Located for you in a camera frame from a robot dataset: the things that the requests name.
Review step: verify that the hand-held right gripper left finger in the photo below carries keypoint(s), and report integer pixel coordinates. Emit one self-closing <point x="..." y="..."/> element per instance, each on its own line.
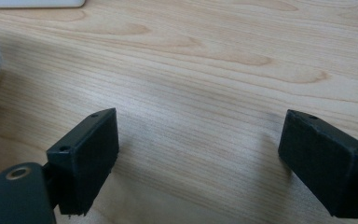
<point x="84" y="161"/>

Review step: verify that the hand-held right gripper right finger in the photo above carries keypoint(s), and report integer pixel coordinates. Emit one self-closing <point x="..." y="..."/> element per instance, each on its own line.
<point x="326" y="165"/>

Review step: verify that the white plastic basket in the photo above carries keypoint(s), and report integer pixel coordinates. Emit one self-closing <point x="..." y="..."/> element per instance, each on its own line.
<point x="31" y="3"/>

